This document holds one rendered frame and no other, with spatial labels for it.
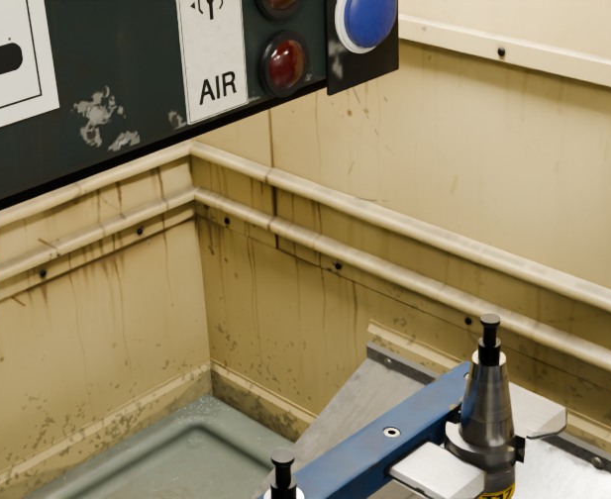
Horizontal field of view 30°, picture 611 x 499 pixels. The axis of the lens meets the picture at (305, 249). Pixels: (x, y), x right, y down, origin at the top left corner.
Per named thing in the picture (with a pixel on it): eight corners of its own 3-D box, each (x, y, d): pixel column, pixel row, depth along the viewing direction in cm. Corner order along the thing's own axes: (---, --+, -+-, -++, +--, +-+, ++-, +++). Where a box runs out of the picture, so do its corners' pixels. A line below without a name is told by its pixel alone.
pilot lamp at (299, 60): (311, 84, 46) (309, 32, 45) (272, 99, 45) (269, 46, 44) (301, 81, 47) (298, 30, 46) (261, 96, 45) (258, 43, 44)
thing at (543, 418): (579, 419, 93) (580, 411, 93) (543, 449, 90) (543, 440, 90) (509, 387, 98) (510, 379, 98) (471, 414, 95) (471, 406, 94)
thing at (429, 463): (499, 482, 87) (500, 474, 86) (457, 517, 83) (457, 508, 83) (428, 446, 91) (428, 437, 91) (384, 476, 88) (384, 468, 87)
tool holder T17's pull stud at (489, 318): (484, 349, 88) (486, 310, 86) (504, 355, 87) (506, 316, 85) (473, 358, 87) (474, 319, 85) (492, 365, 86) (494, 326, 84)
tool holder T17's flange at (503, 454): (472, 423, 95) (473, 398, 94) (538, 449, 91) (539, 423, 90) (431, 461, 91) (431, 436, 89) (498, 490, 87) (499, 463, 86)
